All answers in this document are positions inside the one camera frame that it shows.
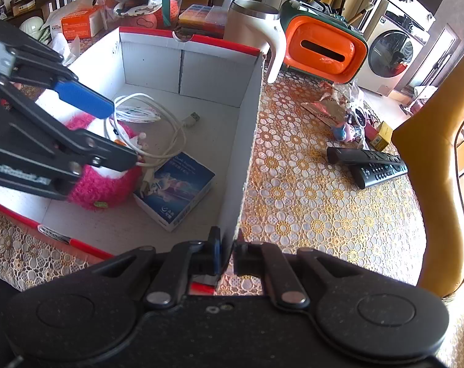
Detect green edged cloth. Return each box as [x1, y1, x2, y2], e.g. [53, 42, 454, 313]
[38, 28, 52, 45]

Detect white USB cable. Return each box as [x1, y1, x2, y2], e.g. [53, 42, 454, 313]
[103, 92, 200, 168]

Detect yellow chair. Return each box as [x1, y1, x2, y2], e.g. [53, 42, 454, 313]
[392, 57, 464, 297]

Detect cream kettle mug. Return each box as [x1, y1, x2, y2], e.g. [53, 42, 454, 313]
[224, 0, 286, 84]

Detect blue tissue pack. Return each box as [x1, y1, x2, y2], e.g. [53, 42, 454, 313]
[134, 152, 215, 232]

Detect small blue pink toy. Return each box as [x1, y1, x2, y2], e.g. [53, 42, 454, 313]
[331, 122, 364, 143]

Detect pink plush owl toy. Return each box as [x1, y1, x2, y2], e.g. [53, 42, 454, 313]
[66, 113, 142, 211]

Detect colourful plastic organizer box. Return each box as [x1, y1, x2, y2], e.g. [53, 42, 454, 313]
[178, 4, 228, 38]

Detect orange green tissue holder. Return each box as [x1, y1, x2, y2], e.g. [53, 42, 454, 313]
[280, 0, 369, 84]

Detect small yellow box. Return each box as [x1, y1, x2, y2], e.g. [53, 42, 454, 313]
[370, 121, 392, 152]

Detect washing machine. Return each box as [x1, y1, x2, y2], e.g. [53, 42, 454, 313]
[355, 0, 435, 96]

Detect green ceramic jar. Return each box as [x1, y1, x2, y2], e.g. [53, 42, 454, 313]
[19, 16, 44, 40]

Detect shiny snack wrapper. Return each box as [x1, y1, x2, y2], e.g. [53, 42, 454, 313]
[300, 98, 346, 127]

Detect white napkin pack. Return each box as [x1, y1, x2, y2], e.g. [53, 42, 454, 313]
[49, 33, 81, 67]

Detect red cardboard box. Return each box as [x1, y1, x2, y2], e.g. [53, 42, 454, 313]
[0, 26, 265, 296]

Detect orange tissue box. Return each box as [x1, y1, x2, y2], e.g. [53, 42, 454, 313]
[41, 0, 103, 41]

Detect white router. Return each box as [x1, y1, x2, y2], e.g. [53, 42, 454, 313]
[47, 0, 76, 13]

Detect black remote control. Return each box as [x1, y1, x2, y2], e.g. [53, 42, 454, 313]
[326, 147, 404, 165]
[349, 164, 408, 190]

